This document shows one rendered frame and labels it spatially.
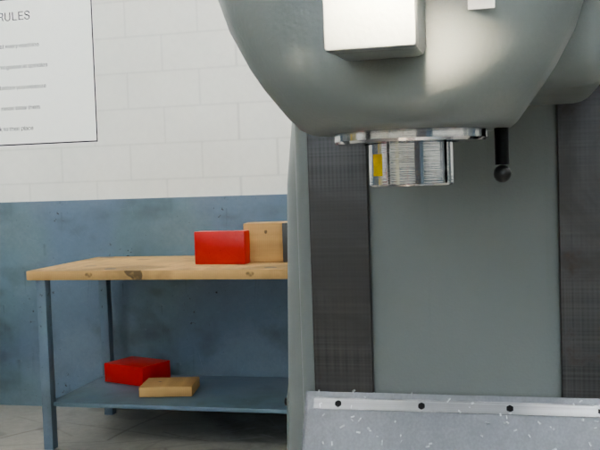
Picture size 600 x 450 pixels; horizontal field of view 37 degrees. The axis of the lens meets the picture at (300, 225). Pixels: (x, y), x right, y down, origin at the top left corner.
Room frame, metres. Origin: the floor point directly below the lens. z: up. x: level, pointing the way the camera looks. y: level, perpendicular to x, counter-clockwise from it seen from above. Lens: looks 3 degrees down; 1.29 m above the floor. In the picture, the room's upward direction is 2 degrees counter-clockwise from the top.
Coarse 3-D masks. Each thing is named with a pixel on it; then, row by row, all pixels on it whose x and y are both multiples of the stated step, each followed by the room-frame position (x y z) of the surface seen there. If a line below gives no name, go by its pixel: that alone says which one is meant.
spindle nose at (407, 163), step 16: (384, 144) 0.50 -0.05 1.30; (400, 144) 0.49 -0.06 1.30; (416, 144) 0.49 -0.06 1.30; (432, 144) 0.49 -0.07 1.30; (448, 144) 0.50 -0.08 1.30; (384, 160) 0.50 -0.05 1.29; (400, 160) 0.49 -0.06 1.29; (416, 160) 0.49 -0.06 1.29; (432, 160) 0.49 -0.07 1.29; (448, 160) 0.50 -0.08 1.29; (384, 176) 0.50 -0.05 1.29; (400, 176) 0.49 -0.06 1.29; (416, 176) 0.49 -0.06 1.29; (432, 176) 0.49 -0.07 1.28; (448, 176) 0.50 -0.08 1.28
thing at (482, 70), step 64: (256, 0) 0.45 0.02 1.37; (320, 0) 0.43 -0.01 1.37; (448, 0) 0.42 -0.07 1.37; (512, 0) 0.42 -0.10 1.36; (576, 0) 0.44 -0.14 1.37; (256, 64) 0.46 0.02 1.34; (320, 64) 0.43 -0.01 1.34; (384, 64) 0.43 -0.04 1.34; (448, 64) 0.42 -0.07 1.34; (512, 64) 0.43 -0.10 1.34; (320, 128) 0.47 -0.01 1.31; (384, 128) 0.46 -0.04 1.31
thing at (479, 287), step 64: (512, 128) 0.86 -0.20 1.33; (576, 128) 0.84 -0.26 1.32; (320, 192) 0.90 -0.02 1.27; (384, 192) 0.89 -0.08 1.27; (448, 192) 0.87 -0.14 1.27; (512, 192) 0.86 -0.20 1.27; (576, 192) 0.84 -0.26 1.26; (320, 256) 0.90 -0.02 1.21; (384, 256) 0.89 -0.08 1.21; (448, 256) 0.88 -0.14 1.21; (512, 256) 0.86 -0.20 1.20; (576, 256) 0.84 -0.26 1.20; (320, 320) 0.90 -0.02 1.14; (384, 320) 0.89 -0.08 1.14; (448, 320) 0.88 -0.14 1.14; (512, 320) 0.86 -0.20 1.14; (576, 320) 0.84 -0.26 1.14; (320, 384) 0.90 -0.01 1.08; (384, 384) 0.89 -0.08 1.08; (448, 384) 0.88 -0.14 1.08; (512, 384) 0.86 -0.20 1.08; (576, 384) 0.84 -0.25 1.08
